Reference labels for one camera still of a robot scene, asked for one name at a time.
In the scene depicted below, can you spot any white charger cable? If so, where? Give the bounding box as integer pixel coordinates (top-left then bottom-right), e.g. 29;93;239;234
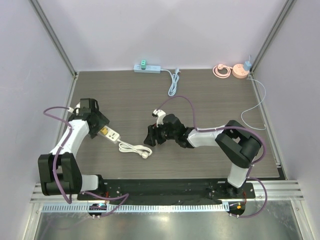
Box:
240;54;267;131

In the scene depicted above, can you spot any teal plug adapter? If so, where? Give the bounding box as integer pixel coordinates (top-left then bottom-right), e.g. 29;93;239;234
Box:
140;60;147;70

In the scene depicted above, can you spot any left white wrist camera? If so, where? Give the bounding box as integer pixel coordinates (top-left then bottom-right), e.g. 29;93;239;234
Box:
68;104;80;116

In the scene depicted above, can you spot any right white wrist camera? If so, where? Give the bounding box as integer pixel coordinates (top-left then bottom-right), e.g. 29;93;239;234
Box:
152;109;166;127

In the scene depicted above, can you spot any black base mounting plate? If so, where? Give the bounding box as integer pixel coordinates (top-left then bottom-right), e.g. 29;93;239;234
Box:
90;178;256;206

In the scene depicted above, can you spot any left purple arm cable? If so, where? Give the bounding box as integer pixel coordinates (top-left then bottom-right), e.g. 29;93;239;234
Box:
43;106;130;218

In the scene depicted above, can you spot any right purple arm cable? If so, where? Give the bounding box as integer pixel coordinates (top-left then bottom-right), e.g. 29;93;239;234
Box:
156;96;269;220

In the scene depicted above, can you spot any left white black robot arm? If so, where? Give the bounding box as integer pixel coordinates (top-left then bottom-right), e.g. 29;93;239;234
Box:
38;98;110;200

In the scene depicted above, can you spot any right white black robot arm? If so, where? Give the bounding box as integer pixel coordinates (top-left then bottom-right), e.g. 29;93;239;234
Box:
143;114;262;198

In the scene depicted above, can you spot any light blue charger plug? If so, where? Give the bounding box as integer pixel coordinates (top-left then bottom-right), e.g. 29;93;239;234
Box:
243;60;252;72

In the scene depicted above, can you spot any left aluminium frame post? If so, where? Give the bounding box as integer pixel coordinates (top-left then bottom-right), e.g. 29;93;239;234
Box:
29;0;77;79

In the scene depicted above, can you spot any pink round power socket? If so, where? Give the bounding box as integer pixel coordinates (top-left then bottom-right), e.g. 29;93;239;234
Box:
212;63;250;79

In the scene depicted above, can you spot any white slotted cable duct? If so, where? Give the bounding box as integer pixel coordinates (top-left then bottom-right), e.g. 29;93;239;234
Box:
41;202;229;214

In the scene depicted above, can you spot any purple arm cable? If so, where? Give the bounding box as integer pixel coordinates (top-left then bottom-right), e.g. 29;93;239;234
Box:
156;96;269;220
43;106;130;218

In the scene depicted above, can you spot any white power strip with cord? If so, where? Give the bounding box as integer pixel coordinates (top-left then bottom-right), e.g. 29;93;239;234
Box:
99;126;153;159

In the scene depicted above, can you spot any yellow plug adapter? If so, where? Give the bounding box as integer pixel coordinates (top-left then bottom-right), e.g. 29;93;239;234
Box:
100;127;108;135

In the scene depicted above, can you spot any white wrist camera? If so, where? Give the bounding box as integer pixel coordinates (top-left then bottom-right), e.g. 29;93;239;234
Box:
68;104;80;116
152;109;166;127

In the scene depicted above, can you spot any right aluminium frame post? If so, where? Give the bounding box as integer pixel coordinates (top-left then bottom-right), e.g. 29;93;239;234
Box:
250;0;297;74

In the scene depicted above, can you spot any aluminium frame post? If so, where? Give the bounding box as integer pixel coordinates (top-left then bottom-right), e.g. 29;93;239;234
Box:
29;0;77;79
250;0;297;74

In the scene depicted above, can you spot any light blue power strip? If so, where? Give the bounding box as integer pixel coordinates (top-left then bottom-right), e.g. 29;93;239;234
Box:
133;64;180;97

